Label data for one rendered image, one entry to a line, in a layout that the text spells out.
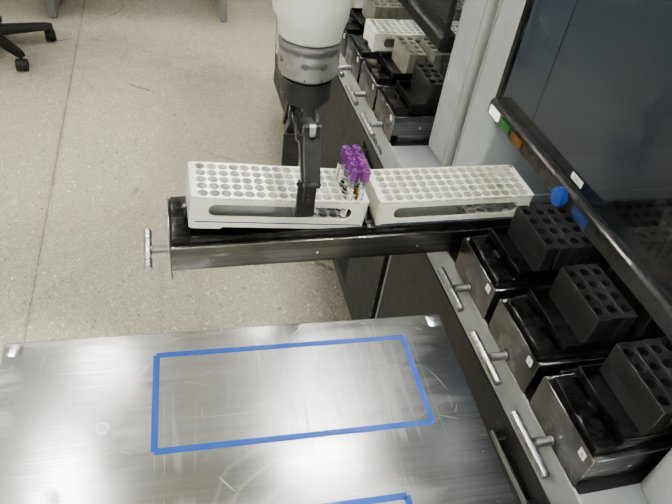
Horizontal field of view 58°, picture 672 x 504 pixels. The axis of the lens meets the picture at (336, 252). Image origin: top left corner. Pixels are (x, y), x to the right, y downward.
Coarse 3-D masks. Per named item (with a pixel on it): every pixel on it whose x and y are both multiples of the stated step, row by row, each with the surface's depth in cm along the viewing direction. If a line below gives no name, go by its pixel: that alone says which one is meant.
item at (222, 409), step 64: (384, 320) 89; (0, 384) 74; (64, 384) 75; (128, 384) 76; (192, 384) 77; (256, 384) 78; (320, 384) 80; (384, 384) 81; (448, 384) 82; (0, 448) 68; (64, 448) 69; (128, 448) 70; (192, 448) 71; (256, 448) 72; (320, 448) 73; (384, 448) 74; (448, 448) 75
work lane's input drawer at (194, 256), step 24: (168, 216) 103; (144, 240) 106; (192, 240) 98; (216, 240) 100; (240, 240) 101; (264, 240) 102; (288, 240) 102; (312, 240) 103; (336, 240) 104; (360, 240) 106; (384, 240) 107; (408, 240) 108; (432, 240) 110; (456, 240) 111; (144, 264) 102; (192, 264) 101; (216, 264) 102; (240, 264) 103
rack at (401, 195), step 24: (408, 168) 112; (432, 168) 113; (456, 168) 114; (480, 168) 116; (504, 168) 117; (384, 192) 107; (408, 192) 108; (432, 192) 107; (456, 192) 109; (480, 192) 109; (504, 192) 111; (528, 192) 111; (384, 216) 106; (408, 216) 111; (432, 216) 108; (456, 216) 110; (480, 216) 111; (504, 216) 112
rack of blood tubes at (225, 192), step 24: (192, 168) 99; (216, 168) 101; (240, 168) 103; (264, 168) 105; (288, 168) 106; (192, 192) 95; (216, 192) 97; (240, 192) 98; (264, 192) 99; (288, 192) 100; (336, 192) 104; (192, 216) 96; (216, 216) 97; (240, 216) 99; (264, 216) 103; (288, 216) 105; (336, 216) 105; (360, 216) 104
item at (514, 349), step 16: (512, 304) 96; (528, 304) 98; (496, 320) 99; (512, 320) 94; (528, 320) 93; (496, 336) 99; (512, 336) 95; (528, 336) 91; (544, 336) 91; (480, 352) 96; (496, 352) 96; (512, 352) 95; (528, 352) 90; (544, 352) 89; (560, 352) 89; (576, 352) 90; (592, 352) 91; (608, 352) 92; (512, 368) 95; (528, 368) 91; (544, 368) 89; (560, 368) 90; (496, 384) 92; (528, 384) 91
